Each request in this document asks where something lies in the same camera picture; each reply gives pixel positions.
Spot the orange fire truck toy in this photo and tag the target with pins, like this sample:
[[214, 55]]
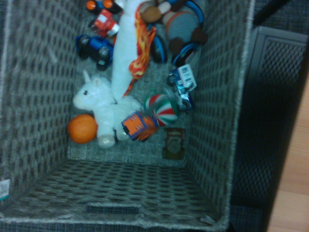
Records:
[[136, 125]]

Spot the green brown toy car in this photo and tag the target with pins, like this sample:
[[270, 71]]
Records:
[[173, 143]]

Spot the blue white toy vehicle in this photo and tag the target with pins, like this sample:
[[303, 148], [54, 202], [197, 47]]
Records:
[[184, 79]]

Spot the long white plush toy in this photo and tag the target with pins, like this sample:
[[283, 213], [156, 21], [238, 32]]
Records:
[[124, 53]]

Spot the grey woven basket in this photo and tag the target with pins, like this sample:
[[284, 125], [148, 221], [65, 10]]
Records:
[[120, 183]]

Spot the blue toy car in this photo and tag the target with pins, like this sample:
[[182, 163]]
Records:
[[95, 47]]

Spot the red toy car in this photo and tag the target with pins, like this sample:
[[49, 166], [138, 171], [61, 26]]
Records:
[[106, 23]]

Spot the orange wheeled black toy car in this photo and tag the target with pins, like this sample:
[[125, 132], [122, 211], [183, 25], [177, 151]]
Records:
[[101, 4]]

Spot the white paper basket tag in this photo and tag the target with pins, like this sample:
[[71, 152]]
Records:
[[4, 189]]

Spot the red green striped ball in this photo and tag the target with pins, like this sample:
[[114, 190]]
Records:
[[164, 108]]

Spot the white unicorn plush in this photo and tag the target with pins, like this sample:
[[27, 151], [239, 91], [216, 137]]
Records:
[[101, 108]]

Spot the orange ball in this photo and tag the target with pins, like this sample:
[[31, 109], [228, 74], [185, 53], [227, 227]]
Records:
[[80, 129]]

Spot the blue headphones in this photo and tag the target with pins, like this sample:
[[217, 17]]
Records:
[[198, 14]]

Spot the black mesh storage crate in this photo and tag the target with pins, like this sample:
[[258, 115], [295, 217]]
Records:
[[268, 116]]

